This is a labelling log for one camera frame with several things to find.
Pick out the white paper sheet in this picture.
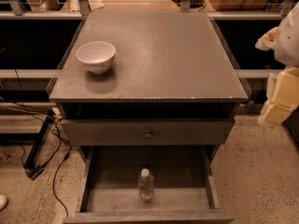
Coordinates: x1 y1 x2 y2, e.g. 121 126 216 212
68 0 104 11

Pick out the open middle drawer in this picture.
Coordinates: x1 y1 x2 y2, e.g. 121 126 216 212
63 147 235 224

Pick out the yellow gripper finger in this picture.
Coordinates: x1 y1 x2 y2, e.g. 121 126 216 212
255 27 278 51
258 67 299 127

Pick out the round metal drawer knob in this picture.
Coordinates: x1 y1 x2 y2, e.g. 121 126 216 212
145 130 153 139

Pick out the grey wooden drawer cabinet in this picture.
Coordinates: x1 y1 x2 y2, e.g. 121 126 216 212
46 12 252 224

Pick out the closed top drawer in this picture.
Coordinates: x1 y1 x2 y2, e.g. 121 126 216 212
62 119 235 146

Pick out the clear plastic water bottle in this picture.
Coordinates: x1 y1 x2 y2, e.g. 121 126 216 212
137 168 154 203

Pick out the black metal stand leg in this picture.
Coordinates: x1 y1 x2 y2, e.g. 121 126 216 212
23 111 53 170

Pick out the white ceramic bowl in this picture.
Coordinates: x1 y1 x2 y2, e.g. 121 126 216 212
76 41 116 74

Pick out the black floor cable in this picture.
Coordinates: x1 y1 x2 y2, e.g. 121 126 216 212
0 96 73 218

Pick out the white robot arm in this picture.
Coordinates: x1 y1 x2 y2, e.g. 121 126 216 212
255 3 299 127

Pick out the white shoe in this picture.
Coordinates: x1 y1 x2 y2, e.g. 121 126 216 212
0 194 8 211

